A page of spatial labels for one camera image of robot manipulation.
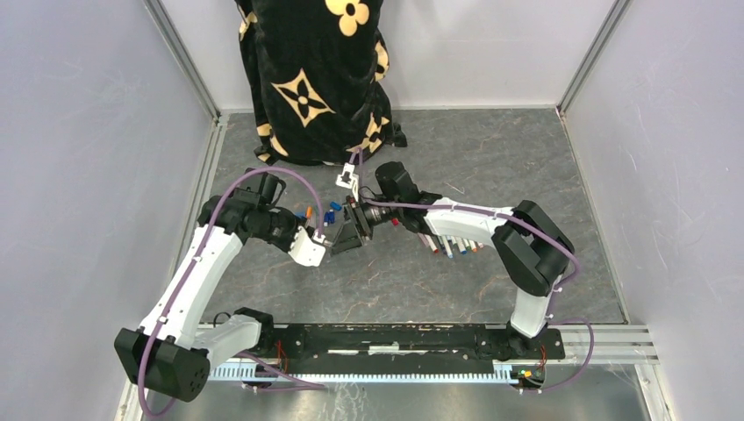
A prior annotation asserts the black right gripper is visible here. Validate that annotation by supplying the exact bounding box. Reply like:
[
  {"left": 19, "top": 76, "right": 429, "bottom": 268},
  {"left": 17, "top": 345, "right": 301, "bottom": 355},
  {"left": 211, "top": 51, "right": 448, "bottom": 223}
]
[{"left": 330, "top": 196, "right": 401, "bottom": 257}]

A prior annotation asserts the red capped white marker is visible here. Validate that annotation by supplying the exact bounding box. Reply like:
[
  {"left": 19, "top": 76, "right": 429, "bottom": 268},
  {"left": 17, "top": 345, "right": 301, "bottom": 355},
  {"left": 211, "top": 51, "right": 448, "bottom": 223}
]
[{"left": 418, "top": 233, "right": 440, "bottom": 253}]

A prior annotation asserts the blue capped white marker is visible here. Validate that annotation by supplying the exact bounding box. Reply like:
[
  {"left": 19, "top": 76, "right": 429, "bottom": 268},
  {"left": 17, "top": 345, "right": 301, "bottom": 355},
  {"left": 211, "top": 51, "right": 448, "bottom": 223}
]
[{"left": 442, "top": 236, "right": 458, "bottom": 259}]

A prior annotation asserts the dark purple pen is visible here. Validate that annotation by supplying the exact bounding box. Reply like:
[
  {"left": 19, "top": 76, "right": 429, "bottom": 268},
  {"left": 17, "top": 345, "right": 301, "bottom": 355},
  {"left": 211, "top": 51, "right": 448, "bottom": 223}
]
[{"left": 433, "top": 236, "right": 451, "bottom": 257}]

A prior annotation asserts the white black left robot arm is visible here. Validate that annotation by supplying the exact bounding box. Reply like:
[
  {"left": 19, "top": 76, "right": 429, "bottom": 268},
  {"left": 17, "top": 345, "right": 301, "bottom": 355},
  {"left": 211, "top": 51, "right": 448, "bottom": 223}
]
[{"left": 114, "top": 168, "right": 326, "bottom": 416}]

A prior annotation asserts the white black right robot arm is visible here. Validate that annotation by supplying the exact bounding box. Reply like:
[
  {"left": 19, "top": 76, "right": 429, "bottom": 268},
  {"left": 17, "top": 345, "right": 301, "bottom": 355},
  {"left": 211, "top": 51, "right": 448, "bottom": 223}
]
[{"left": 330, "top": 161, "right": 578, "bottom": 358}]

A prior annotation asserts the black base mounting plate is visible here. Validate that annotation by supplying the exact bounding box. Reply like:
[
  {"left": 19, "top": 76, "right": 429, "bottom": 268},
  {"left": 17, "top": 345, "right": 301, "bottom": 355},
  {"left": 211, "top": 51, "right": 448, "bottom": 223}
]
[{"left": 249, "top": 323, "right": 566, "bottom": 375}]

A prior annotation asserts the black floral blanket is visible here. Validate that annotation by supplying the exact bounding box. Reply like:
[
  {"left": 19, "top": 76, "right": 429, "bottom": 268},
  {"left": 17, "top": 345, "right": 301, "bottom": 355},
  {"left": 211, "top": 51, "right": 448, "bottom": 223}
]
[{"left": 236, "top": 1, "right": 408, "bottom": 166}]

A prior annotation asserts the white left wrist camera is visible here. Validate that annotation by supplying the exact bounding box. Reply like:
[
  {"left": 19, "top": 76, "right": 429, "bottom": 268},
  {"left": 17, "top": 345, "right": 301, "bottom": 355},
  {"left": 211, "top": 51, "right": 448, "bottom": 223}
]
[{"left": 288, "top": 226, "right": 326, "bottom": 268}]

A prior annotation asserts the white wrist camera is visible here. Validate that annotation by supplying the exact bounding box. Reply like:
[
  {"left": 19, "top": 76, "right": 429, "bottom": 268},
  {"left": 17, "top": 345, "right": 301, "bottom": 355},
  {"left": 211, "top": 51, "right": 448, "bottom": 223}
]
[
  {"left": 335, "top": 162, "right": 358, "bottom": 189},
  {"left": 288, "top": 226, "right": 326, "bottom": 268}
]

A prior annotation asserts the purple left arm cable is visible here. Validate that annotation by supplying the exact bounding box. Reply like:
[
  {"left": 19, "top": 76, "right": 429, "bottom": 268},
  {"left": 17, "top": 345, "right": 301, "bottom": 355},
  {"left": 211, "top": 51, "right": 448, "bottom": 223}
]
[{"left": 137, "top": 167, "right": 326, "bottom": 418}]

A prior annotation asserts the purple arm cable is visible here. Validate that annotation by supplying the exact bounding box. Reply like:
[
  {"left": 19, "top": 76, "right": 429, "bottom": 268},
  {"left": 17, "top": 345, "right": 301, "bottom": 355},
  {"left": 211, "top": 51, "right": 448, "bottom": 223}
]
[
  {"left": 137, "top": 167, "right": 326, "bottom": 418},
  {"left": 348, "top": 147, "right": 595, "bottom": 395}
]

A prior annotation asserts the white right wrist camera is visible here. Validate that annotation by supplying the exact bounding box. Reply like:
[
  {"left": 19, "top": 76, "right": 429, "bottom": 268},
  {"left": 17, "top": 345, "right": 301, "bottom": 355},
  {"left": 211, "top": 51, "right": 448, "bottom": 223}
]
[{"left": 335, "top": 162, "right": 358, "bottom": 189}]

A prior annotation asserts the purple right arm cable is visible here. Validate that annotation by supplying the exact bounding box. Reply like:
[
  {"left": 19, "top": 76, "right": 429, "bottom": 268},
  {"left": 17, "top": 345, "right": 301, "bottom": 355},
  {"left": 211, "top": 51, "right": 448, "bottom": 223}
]
[{"left": 348, "top": 147, "right": 595, "bottom": 395}]

